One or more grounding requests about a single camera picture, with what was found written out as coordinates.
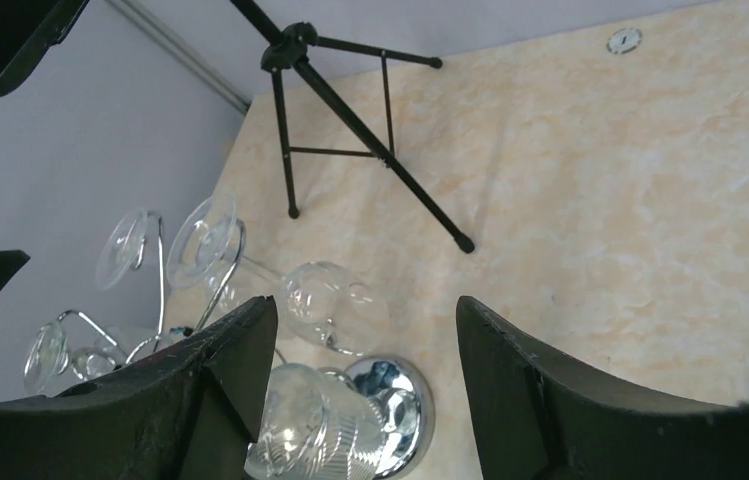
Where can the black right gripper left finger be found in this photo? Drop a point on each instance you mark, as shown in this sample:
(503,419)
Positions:
(189,411)

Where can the clear wine glass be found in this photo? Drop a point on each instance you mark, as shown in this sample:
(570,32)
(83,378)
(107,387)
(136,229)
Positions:
(50,356)
(314,427)
(123,248)
(320,302)

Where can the chrome wine glass rack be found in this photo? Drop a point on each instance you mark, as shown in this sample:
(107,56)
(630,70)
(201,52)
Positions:
(396,389)

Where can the round metal table insert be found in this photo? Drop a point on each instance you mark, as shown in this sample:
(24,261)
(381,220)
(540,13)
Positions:
(624,41)

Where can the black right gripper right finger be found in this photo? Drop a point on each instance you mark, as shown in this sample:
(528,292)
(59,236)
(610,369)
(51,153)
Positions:
(539,413)

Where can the black music stand tripod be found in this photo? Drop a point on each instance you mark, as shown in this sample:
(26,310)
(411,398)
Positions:
(288,50)

